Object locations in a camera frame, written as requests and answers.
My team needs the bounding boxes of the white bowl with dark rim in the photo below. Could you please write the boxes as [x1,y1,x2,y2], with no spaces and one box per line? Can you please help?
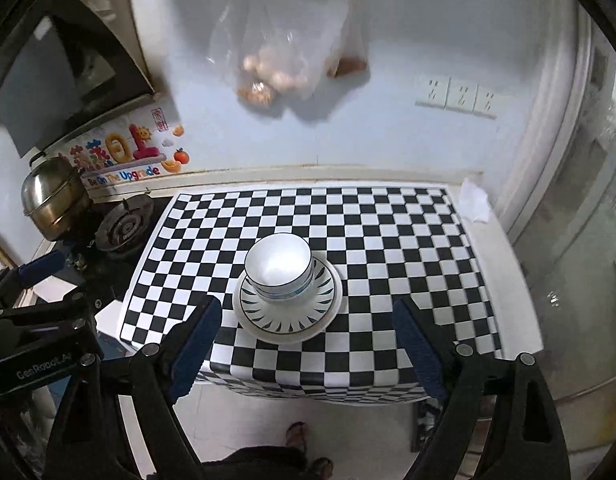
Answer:
[244,233,314,295]

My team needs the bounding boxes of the blue leaf pattern plate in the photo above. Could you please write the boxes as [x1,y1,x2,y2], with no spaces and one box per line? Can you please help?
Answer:
[239,256,338,333]

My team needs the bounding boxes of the crumpled white tissue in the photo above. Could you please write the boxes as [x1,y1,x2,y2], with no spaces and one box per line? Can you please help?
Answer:
[458,177,492,224]

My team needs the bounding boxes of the black and white checkered cloth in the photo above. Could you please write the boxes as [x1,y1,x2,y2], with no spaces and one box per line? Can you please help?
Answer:
[119,186,501,405]

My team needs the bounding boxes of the person's dark trousers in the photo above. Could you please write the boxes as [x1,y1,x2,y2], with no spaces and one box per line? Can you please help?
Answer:
[203,445,314,480]

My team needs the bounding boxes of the range hood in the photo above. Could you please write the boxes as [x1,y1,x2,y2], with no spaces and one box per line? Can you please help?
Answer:
[0,0,157,159]

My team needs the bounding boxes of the glass sliding door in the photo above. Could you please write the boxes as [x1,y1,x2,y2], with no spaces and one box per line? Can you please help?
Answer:
[510,35,616,403]

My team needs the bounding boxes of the plastic bag of eggs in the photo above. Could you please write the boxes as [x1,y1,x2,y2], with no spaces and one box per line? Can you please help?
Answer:
[205,0,351,122]

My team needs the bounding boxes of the plastic bag with brown food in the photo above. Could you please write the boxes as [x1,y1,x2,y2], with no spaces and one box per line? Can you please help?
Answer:
[325,0,373,81]

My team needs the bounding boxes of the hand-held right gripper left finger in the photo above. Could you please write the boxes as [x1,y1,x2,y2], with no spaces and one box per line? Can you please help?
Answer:
[45,294,224,480]

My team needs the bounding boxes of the white wall socket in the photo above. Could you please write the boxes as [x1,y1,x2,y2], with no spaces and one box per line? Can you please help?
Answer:
[447,80,477,113]
[475,85,499,120]
[415,78,449,110]

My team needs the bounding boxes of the white door frame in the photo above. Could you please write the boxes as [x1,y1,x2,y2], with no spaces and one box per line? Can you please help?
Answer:
[503,7,604,261]

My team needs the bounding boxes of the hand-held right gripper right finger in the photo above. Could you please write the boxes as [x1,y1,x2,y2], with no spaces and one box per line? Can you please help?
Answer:
[392,297,571,480]

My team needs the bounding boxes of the colourful wall sticker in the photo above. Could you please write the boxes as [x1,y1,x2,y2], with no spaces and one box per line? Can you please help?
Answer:
[58,107,191,191]

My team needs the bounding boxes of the stainless steel pot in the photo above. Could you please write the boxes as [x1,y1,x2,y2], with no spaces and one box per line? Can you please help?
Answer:
[20,156,94,242]

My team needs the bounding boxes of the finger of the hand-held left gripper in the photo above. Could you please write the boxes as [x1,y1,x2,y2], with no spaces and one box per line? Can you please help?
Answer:
[0,290,90,335]
[0,251,67,307]

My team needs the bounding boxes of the gas stove burner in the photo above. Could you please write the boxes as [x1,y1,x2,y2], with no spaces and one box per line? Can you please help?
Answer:
[63,192,176,306]

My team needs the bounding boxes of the plain white plate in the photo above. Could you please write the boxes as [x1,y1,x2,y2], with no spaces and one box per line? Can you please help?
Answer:
[233,255,345,344]

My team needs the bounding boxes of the crumpled clear plastic bag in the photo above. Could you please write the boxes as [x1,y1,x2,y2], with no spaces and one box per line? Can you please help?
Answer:
[15,397,56,463]

